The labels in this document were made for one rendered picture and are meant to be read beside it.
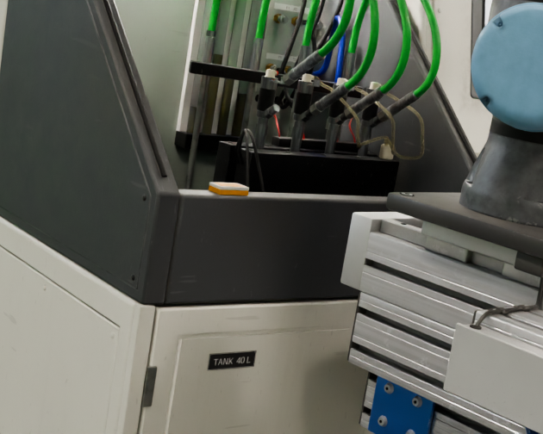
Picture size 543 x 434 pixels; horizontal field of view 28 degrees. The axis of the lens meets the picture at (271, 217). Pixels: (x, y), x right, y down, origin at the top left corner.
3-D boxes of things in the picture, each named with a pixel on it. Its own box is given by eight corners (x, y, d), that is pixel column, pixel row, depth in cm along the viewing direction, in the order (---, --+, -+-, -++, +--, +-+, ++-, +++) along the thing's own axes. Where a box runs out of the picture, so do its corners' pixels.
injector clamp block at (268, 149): (237, 238, 182) (252, 151, 180) (205, 224, 190) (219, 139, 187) (385, 239, 203) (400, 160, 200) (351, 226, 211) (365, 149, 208)
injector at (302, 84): (292, 202, 189) (312, 83, 185) (276, 195, 193) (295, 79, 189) (304, 202, 191) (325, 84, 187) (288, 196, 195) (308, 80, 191)
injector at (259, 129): (255, 201, 184) (275, 79, 181) (240, 195, 188) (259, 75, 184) (269, 201, 186) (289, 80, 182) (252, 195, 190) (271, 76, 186)
